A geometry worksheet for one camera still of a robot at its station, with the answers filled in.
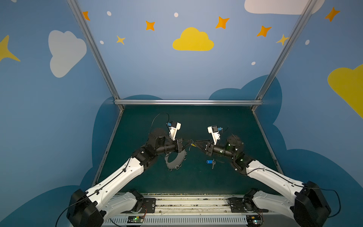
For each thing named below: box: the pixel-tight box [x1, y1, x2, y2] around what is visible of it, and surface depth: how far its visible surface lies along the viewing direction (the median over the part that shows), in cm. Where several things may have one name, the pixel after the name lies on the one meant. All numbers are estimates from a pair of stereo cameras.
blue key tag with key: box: [206, 158, 217, 170], surface depth 92 cm
